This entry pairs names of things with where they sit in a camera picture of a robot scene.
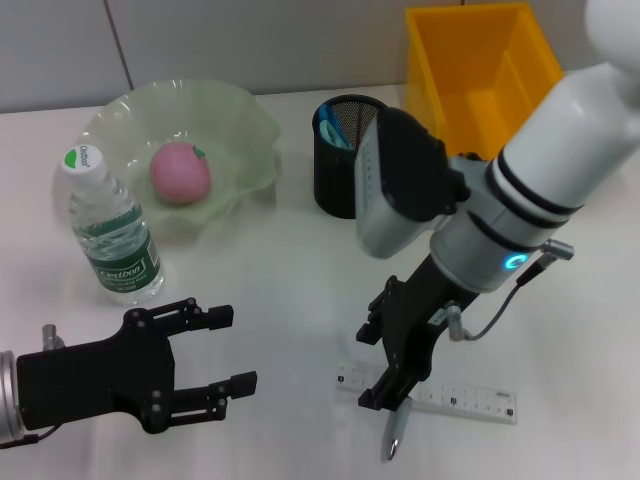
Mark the pink toy peach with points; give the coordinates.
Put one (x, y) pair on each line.
(177, 175)

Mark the black mesh pen holder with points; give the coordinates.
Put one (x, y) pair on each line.
(335, 180)

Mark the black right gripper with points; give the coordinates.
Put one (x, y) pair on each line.
(420, 325)

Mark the yellow plastic bin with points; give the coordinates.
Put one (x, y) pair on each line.
(465, 60)

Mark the green wavy glass fruit plate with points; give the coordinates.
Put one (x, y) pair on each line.
(225, 140)

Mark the clear green-label water bottle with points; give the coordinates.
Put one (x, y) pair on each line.
(115, 240)

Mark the transparent plastic ruler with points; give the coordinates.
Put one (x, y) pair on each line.
(470, 400)

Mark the blue scissors with cover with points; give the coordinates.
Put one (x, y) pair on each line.
(332, 127)

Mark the silver ballpoint pen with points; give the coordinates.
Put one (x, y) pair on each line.
(400, 425)

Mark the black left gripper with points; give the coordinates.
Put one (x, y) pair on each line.
(95, 380)

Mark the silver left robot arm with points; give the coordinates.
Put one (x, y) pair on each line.
(9, 395)

